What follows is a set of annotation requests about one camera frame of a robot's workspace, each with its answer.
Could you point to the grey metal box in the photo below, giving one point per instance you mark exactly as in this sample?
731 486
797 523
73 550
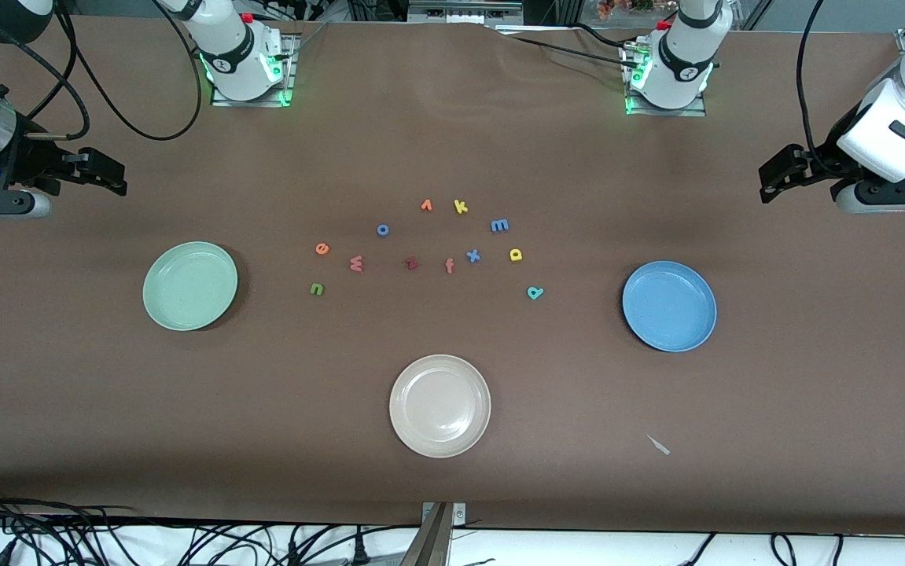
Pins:
464 9

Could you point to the blue letter m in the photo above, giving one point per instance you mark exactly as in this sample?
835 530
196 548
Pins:
499 226

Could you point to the white paper scrap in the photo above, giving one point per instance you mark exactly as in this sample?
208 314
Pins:
659 446

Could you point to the blue plate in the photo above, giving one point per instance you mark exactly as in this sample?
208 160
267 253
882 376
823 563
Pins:
669 306

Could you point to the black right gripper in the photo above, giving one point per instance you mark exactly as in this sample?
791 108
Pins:
27 156

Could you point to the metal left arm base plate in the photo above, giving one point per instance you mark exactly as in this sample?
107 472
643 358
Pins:
664 112

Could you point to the grey aluminium profile bar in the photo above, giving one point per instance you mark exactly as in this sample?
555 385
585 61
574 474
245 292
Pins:
428 546

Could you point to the dark red letter z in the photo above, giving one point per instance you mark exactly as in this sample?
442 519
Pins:
412 263

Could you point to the black power plug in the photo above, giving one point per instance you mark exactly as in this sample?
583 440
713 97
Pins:
292 550
358 550

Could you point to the brown table cover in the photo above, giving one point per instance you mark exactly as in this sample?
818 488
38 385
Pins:
452 141

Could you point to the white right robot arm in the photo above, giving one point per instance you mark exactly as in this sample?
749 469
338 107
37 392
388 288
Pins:
244 55

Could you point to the green plate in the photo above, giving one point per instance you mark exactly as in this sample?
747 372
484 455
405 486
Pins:
189 286

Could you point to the silver metal bracket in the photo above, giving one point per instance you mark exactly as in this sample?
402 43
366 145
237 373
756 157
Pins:
458 515

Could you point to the pink letter w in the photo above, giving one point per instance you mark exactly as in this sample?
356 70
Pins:
356 264

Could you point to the teal letter a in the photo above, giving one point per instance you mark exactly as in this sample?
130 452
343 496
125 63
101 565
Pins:
535 293

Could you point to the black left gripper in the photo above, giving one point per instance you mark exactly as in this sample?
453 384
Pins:
820 163

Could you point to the beige plate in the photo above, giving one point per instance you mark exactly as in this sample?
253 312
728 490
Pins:
440 406

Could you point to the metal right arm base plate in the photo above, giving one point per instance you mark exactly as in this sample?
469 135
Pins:
292 79

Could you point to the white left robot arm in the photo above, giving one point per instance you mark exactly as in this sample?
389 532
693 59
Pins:
684 63

